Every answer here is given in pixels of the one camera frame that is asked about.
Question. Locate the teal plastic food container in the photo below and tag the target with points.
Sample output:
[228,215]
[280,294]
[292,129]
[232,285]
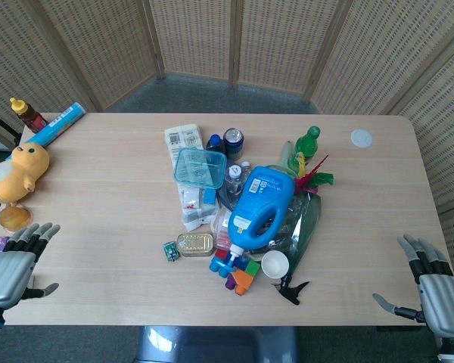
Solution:
[198,168]

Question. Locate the honey bottle yellow cap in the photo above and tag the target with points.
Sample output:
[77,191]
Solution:
[26,114]

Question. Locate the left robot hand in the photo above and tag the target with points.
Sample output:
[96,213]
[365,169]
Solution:
[11,266]

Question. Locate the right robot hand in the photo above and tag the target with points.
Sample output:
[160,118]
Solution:
[435,287]

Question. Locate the blue detergent jug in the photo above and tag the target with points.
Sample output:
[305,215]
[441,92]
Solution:
[255,208]

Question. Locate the colourful feather shuttlecock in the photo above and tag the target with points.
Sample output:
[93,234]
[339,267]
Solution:
[312,177]

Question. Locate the dark blue drink can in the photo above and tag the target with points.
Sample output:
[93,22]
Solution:
[234,141]

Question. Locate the yellow duck plush toy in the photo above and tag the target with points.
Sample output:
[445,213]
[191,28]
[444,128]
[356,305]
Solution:
[17,170]

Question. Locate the clear water bottle white cap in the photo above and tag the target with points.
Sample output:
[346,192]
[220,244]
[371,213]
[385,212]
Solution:
[234,179]

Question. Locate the gold sardine tin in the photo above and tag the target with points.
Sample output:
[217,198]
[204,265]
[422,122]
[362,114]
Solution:
[193,244]

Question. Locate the cream packaged noodle bag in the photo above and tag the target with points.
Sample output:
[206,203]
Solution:
[181,141]

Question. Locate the colourful building blocks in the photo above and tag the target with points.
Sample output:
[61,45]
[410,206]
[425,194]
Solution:
[244,278]

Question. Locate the green spray bottle black trigger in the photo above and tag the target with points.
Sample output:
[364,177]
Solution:
[304,227]

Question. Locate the white paper cup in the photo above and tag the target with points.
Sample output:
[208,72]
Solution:
[274,264]

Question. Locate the woven folding screen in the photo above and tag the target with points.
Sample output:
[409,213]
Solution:
[227,49]

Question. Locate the dark blue ink bottle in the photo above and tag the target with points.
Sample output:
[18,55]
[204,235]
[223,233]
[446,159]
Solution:
[214,143]

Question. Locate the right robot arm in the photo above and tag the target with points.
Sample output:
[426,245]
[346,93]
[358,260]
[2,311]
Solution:
[453,349]

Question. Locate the clear plastic stationery bag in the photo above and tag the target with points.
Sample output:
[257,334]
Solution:
[196,208]

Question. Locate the green soda bottle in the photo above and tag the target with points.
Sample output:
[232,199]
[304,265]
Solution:
[306,145]

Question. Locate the round white table grommet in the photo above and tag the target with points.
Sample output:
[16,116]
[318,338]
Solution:
[361,137]

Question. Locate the small green cube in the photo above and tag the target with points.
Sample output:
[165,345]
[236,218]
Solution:
[170,251]

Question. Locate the light blue cling film roll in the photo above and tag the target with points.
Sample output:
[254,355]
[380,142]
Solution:
[56,125]

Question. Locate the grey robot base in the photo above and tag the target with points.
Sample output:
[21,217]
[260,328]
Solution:
[215,344]

